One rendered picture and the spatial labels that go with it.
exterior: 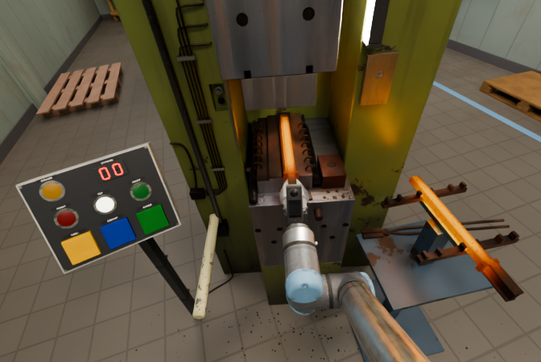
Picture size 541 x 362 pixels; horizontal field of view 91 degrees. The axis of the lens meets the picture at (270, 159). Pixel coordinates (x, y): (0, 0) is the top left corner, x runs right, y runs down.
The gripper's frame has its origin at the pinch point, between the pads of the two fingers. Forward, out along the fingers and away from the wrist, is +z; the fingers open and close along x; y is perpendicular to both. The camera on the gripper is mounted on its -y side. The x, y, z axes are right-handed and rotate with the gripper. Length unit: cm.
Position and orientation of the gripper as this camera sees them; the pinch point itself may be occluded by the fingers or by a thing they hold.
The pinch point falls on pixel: (291, 179)
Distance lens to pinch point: 90.5
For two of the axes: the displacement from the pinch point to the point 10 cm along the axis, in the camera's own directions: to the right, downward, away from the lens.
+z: -0.3, -6.6, 7.5
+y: 0.7, 7.5, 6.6
